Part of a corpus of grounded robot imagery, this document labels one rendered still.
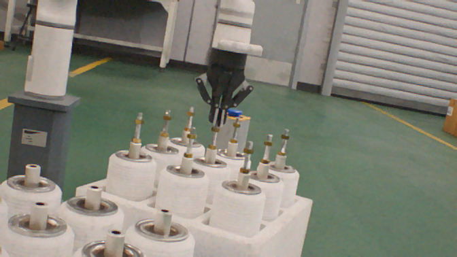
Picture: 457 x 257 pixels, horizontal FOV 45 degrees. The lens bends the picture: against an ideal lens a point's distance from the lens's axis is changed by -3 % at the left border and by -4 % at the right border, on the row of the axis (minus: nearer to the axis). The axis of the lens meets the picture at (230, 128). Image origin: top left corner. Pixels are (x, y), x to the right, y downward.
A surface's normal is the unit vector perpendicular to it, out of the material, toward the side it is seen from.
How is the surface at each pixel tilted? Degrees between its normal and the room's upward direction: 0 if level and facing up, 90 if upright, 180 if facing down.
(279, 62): 90
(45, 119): 94
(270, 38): 90
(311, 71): 90
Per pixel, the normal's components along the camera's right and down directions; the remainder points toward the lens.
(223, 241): -0.37, 0.10
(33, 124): 0.11, 0.22
